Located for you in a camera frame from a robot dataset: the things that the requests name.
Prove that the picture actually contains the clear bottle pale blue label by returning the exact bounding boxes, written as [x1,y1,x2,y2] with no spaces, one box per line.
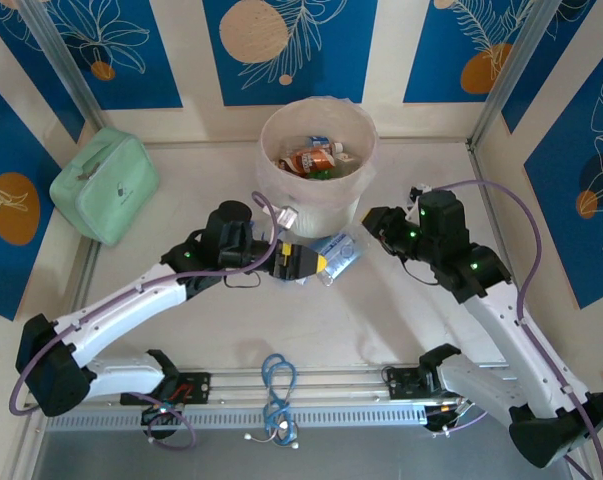
[310,232,367,289]

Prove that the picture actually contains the white plastic waste bin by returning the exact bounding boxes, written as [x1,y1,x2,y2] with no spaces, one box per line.
[258,98,378,239]

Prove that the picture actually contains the mint green zipped pouch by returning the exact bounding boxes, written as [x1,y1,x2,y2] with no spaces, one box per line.
[49,127,161,246]

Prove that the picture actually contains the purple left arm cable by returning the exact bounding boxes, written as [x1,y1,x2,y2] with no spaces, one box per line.
[9,192,282,449]

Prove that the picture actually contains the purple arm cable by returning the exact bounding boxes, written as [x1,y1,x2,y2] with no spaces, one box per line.
[9,192,282,449]
[425,180,603,480]

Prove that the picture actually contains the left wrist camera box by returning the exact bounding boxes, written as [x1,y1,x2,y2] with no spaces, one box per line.
[276,205,300,231]

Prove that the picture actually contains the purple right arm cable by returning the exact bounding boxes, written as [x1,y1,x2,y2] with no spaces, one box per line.
[425,180,603,480]

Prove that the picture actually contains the aluminium mounting rail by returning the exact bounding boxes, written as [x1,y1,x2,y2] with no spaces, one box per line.
[23,360,575,412]

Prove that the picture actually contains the coiled blue cable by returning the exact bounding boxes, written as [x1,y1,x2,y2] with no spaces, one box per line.
[244,353,302,449]

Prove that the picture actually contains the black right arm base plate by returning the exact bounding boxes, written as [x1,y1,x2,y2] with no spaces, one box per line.
[386,367,462,400]

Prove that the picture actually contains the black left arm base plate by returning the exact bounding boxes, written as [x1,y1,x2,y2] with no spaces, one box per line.
[119,372,212,405]

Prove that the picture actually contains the grey slotted cable duct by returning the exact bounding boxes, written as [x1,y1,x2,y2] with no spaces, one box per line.
[44,403,428,432]

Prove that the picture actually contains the aluminium frame post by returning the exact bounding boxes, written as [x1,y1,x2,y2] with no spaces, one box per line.
[468,0,567,151]
[15,0,107,134]

